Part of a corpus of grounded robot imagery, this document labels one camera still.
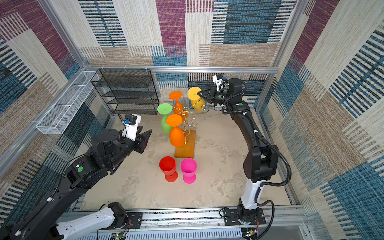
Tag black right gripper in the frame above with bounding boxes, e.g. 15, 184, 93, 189
197, 86, 231, 106

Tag yellow wine glass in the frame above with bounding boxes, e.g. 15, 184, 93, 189
188, 87, 205, 112

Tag red wine glass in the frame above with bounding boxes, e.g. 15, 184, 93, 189
159, 156, 178, 183

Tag pink wine glass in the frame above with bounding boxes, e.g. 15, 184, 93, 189
180, 158, 198, 184

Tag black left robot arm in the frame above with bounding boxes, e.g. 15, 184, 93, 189
1, 127, 152, 240

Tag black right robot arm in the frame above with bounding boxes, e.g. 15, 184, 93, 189
197, 78, 292, 225

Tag front orange wine glass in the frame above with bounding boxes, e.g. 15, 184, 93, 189
166, 114, 185, 147

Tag orange wine glass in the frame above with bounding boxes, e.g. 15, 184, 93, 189
169, 91, 188, 120
166, 114, 185, 147

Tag green wine glass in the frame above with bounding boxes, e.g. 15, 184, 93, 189
157, 103, 173, 135

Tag back orange wine glass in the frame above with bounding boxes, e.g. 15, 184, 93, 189
169, 91, 188, 120

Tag orange wooden rack base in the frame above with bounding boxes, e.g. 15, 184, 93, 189
175, 130, 196, 159

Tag black mesh shelf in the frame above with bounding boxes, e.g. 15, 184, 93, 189
91, 69, 159, 115

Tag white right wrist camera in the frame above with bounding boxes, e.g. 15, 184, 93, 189
213, 75, 227, 92

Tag gold wire glass rack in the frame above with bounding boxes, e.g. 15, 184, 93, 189
173, 105, 210, 144

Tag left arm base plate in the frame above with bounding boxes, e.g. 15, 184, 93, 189
101, 212, 144, 231

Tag white mesh wall basket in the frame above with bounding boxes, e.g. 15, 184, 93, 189
36, 71, 96, 135

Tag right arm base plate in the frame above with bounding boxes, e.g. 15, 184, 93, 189
223, 208, 266, 226

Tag aluminium front rail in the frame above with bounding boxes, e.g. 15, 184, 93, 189
56, 206, 313, 240

